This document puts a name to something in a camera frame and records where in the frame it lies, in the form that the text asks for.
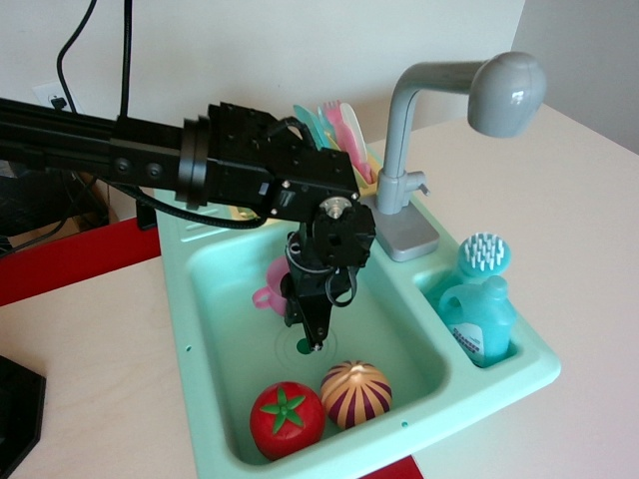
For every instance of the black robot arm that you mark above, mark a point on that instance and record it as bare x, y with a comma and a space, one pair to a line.
232, 156

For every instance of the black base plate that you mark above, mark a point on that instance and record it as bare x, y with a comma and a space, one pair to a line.
22, 409

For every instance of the teal detergent bottle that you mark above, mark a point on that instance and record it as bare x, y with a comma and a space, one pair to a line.
480, 317

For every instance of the red toy tomato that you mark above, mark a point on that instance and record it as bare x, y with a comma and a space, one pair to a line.
286, 418

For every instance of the white wall outlet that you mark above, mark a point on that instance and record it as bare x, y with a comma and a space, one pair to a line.
52, 95

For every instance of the black bag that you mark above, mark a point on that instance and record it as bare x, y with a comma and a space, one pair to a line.
32, 201

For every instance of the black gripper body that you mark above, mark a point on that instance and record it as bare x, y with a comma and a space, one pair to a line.
311, 286

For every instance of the teal toy plate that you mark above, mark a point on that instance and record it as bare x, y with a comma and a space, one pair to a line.
311, 120

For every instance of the red table edge strip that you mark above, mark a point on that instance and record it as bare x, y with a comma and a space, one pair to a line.
62, 262

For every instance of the striped toy onion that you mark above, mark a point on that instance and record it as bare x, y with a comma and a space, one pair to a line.
353, 392

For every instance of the teal scrub brush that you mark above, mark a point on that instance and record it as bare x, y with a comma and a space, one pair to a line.
481, 256

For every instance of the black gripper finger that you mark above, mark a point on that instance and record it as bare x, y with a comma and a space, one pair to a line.
316, 312
293, 314

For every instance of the grey toy faucet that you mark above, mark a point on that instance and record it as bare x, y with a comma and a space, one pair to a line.
502, 96

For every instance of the pink toy fork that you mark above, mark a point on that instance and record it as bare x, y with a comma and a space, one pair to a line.
332, 112

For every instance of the pink toy cup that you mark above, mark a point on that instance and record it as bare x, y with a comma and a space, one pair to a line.
270, 296

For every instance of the yellow dish drying rack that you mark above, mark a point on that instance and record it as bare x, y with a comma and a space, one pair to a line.
366, 189

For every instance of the mint green toy sink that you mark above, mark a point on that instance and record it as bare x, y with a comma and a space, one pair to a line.
229, 351

